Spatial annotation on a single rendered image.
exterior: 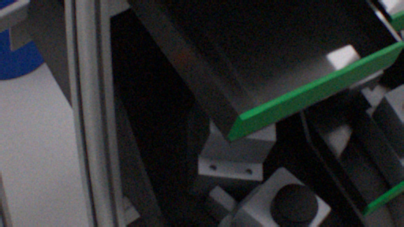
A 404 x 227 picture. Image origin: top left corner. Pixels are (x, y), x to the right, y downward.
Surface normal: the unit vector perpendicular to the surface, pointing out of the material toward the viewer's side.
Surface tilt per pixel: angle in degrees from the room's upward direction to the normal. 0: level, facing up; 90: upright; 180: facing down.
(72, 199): 0
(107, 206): 90
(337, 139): 25
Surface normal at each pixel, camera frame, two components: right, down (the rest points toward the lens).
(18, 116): -0.01, -0.81
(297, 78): 0.24, -0.54
